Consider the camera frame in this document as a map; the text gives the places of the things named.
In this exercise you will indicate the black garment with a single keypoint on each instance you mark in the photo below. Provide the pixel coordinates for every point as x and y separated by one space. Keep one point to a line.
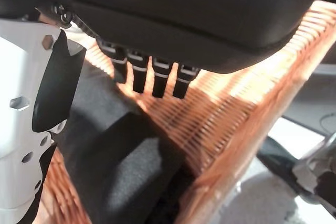
126 161

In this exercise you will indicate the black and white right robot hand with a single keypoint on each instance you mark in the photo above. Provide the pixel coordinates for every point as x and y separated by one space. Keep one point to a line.
170 11

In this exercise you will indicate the rectangular wicker laundry basket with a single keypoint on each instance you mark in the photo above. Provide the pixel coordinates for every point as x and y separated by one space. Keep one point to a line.
223 119

